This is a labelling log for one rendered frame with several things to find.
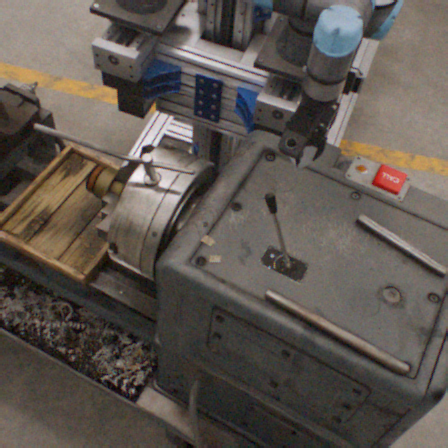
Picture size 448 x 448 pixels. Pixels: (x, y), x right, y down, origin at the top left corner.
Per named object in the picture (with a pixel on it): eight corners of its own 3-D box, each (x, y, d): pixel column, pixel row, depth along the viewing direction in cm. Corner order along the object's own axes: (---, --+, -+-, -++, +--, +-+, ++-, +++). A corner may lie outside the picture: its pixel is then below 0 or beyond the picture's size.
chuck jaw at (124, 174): (163, 194, 148) (177, 149, 143) (153, 198, 143) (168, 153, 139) (124, 175, 150) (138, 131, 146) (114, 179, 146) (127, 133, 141)
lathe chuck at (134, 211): (209, 197, 165) (205, 133, 137) (149, 294, 154) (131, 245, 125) (181, 184, 167) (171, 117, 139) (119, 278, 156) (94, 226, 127)
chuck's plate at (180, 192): (220, 203, 165) (219, 139, 136) (161, 300, 153) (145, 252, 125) (209, 197, 165) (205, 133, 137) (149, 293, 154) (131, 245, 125)
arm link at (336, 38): (372, 8, 103) (358, 39, 98) (354, 61, 112) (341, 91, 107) (327, -6, 104) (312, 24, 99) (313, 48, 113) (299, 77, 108)
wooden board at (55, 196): (159, 193, 176) (158, 184, 173) (84, 287, 157) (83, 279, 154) (73, 150, 182) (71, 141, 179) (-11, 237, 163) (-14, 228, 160)
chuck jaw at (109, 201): (148, 209, 143) (119, 243, 136) (147, 222, 147) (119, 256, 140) (108, 189, 145) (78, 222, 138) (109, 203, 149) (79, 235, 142)
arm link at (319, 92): (338, 91, 107) (296, 74, 109) (331, 110, 111) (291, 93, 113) (354, 66, 111) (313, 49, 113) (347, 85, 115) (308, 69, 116)
